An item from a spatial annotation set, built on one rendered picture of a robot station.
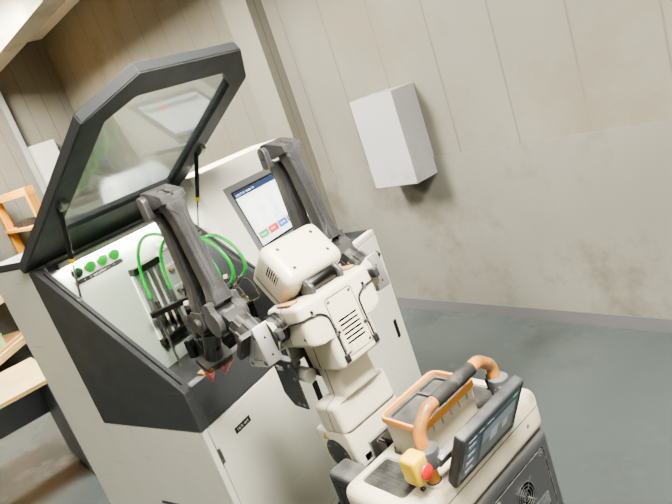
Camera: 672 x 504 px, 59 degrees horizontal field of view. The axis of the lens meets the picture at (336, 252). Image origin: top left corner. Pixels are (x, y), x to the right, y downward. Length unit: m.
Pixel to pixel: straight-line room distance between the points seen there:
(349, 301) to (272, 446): 0.94
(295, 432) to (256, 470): 0.25
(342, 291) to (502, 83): 2.03
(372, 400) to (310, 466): 0.86
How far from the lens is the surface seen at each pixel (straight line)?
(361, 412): 1.80
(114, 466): 2.80
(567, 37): 3.20
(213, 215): 2.67
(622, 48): 3.11
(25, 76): 8.38
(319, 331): 1.59
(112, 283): 2.59
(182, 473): 2.43
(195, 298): 1.78
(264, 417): 2.38
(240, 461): 2.31
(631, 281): 3.48
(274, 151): 1.90
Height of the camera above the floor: 1.75
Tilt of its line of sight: 16 degrees down
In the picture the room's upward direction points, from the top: 19 degrees counter-clockwise
